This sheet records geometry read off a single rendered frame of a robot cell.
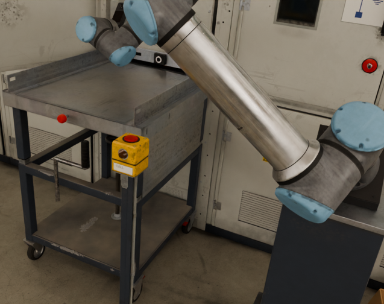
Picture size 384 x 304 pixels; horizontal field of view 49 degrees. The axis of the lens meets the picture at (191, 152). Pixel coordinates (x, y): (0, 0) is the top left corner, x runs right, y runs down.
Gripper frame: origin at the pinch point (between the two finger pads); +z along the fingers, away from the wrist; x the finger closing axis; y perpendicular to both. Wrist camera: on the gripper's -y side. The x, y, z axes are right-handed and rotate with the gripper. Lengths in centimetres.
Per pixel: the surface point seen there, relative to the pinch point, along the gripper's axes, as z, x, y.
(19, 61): -13, -51, 22
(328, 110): 25, 83, 22
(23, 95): -41, -22, 30
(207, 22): 24.8, 22.6, -6.6
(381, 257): 34, 121, 85
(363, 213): -37, 103, 42
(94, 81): -9.6, -12.6, 24.5
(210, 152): 31, 32, 56
